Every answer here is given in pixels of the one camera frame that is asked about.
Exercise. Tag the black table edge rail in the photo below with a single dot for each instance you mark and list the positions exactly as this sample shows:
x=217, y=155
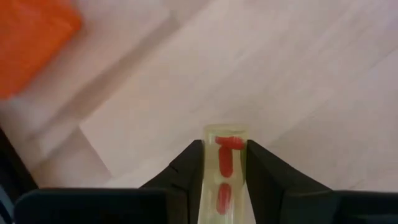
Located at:
x=12, y=168

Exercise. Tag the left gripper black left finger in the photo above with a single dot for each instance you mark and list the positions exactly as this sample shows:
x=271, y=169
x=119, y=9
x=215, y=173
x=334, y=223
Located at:
x=124, y=205

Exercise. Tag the orange plastic basket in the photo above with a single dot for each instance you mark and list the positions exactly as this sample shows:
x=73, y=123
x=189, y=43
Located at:
x=31, y=40

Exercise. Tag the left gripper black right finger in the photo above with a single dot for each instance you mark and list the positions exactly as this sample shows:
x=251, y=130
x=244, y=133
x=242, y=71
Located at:
x=295, y=202

